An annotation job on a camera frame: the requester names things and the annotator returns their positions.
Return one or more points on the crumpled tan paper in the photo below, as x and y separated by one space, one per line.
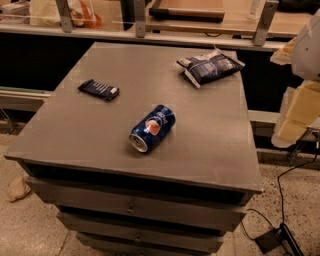
18 189

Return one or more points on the blue rxbar blueberry bar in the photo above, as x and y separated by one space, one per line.
100 90

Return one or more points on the blue pepsi can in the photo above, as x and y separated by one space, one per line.
152 129

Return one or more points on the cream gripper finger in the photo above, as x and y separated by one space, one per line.
283 56
300 107

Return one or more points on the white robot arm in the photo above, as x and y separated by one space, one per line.
306 54

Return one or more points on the dark blue chip bag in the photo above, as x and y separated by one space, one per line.
209 67

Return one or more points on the grey metal shelf rail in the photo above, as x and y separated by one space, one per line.
235 32

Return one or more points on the orange plastic bag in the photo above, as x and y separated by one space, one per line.
83 16

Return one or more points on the wooden tray with black frame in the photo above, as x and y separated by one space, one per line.
196 10

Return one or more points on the grey drawer cabinet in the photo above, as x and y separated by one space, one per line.
178 199

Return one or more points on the black floor power box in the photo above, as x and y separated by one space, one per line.
280 236

